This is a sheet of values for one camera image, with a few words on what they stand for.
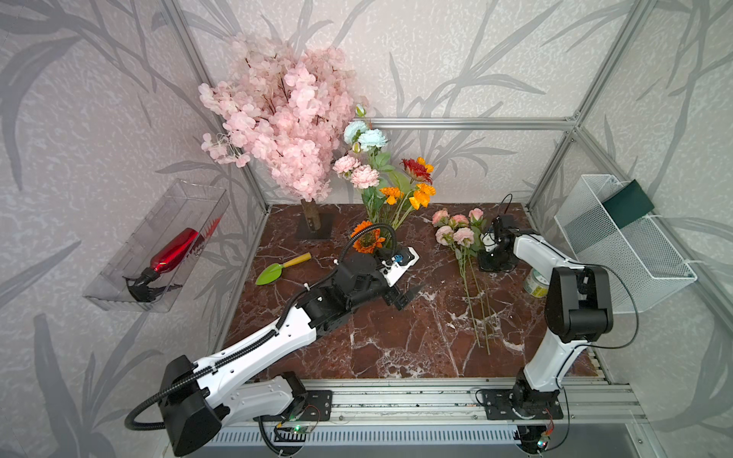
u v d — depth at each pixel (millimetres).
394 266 570
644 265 590
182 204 780
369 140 726
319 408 724
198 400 380
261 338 449
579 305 496
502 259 788
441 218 1116
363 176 721
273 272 990
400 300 628
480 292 958
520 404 668
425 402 754
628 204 707
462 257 990
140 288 585
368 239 770
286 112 711
